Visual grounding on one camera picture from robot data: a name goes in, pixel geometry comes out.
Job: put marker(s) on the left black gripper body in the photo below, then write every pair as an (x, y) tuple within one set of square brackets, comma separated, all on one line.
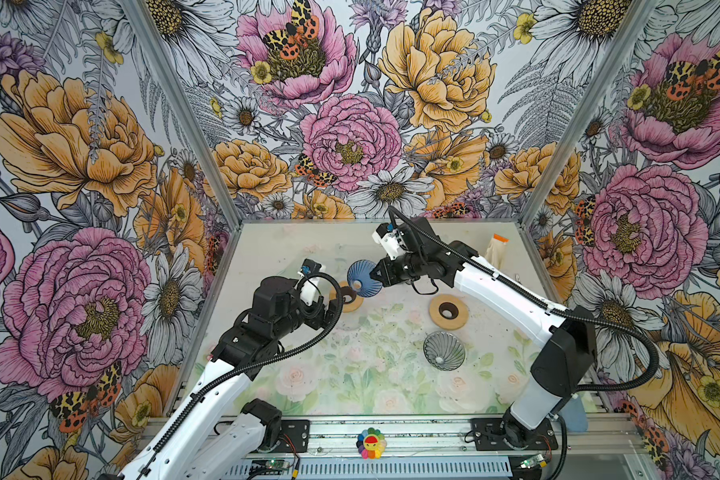
[(302, 313)]

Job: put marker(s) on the blue glass dripper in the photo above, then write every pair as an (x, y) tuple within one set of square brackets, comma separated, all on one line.
[(360, 280)]

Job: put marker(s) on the clear glass carafe wooden handle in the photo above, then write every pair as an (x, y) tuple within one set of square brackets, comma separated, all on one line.
[(349, 322)]

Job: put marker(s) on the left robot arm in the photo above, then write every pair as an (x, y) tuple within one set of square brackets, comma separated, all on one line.
[(186, 447)]

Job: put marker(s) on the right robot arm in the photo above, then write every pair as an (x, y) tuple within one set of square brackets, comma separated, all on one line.
[(566, 345)]

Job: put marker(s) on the orange white coffee bag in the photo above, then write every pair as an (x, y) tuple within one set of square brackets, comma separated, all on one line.
[(497, 250)]

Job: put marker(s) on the grey glass dripper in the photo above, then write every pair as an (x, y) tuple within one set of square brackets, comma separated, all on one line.
[(444, 351)]

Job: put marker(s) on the green circuit board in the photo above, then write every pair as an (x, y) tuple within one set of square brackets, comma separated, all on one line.
[(270, 467)]

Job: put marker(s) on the colourful flower toy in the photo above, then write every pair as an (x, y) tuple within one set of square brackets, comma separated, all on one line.
[(371, 444)]

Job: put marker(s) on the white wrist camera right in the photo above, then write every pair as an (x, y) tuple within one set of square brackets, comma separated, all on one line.
[(387, 236)]

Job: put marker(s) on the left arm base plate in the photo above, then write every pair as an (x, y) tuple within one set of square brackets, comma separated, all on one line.
[(298, 431)]

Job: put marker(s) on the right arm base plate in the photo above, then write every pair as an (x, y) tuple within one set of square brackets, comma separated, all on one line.
[(499, 434)]

